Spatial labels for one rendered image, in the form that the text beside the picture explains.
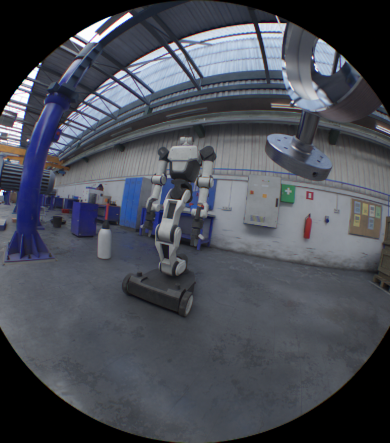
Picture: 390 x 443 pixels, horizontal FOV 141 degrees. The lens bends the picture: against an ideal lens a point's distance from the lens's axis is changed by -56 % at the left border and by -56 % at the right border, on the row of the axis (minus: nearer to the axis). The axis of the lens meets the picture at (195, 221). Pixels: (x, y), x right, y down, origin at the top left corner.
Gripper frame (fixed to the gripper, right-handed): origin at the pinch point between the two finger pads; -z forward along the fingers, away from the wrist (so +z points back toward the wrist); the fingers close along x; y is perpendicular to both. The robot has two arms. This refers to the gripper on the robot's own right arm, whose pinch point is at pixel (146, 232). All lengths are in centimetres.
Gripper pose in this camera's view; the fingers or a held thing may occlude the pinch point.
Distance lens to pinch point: 141.1
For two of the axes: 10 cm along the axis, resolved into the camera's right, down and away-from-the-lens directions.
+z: 1.9, -9.7, 1.6
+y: 9.5, 1.4, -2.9
